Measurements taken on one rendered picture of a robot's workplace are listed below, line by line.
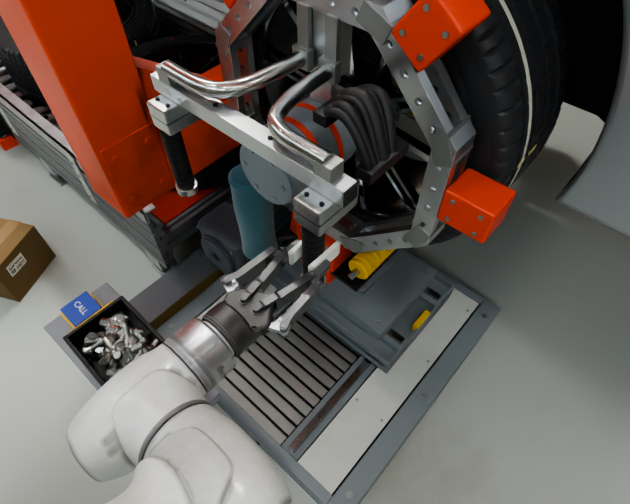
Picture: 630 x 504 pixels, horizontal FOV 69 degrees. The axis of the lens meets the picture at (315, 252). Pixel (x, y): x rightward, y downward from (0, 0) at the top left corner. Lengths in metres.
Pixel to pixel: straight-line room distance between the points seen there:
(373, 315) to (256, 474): 0.93
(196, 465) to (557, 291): 1.58
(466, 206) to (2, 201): 1.99
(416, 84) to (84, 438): 0.62
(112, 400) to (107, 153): 0.67
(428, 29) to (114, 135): 0.73
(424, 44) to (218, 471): 0.56
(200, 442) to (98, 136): 0.77
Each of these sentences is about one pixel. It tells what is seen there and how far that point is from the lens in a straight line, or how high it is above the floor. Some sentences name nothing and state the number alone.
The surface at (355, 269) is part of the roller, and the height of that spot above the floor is 0.52.
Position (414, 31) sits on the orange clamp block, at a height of 1.11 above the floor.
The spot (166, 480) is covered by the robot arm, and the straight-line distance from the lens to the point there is 0.49.
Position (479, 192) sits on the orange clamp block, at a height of 0.88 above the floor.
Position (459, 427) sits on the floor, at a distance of 1.53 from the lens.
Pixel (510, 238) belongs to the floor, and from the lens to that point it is 1.97.
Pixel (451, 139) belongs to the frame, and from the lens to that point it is 0.72.
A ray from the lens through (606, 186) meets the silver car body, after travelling 0.98.
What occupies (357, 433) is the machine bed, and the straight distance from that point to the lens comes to 1.38.
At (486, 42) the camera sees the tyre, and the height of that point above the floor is 1.08.
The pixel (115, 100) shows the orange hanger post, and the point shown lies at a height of 0.83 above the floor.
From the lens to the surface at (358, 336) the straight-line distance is 1.42.
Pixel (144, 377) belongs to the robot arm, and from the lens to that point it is 0.60.
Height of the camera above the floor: 1.40
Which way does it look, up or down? 52 degrees down
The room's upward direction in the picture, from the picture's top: straight up
